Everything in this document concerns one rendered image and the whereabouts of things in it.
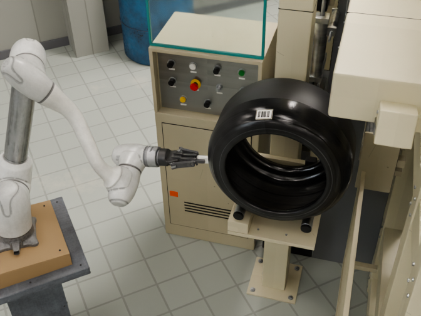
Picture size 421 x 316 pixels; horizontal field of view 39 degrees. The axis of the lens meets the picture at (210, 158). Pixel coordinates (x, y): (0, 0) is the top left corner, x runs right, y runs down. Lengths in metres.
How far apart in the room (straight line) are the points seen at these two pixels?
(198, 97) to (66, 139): 1.72
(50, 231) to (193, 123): 0.88
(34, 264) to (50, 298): 0.34
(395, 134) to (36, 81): 1.31
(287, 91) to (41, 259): 1.25
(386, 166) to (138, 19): 2.98
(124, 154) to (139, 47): 2.71
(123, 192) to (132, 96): 2.47
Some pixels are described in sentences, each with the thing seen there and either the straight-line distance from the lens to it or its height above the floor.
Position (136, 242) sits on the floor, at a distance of 3.58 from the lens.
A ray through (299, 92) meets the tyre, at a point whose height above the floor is 1.44.
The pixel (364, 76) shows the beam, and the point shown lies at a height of 1.78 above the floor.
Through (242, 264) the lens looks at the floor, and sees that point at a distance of 3.44.
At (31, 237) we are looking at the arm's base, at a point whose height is 0.75.
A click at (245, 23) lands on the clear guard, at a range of 2.65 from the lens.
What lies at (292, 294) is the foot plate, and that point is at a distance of 3.31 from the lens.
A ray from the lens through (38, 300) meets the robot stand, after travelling 2.90.
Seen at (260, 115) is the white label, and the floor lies 1.42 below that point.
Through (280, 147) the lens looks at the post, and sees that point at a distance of 2.62.
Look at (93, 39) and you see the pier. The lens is 5.39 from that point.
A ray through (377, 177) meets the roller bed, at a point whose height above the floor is 0.98.
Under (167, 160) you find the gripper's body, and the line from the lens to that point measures 2.43.
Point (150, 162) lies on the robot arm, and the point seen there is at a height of 1.06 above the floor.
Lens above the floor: 2.63
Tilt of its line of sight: 40 degrees down
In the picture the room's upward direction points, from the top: 1 degrees counter-clockwise
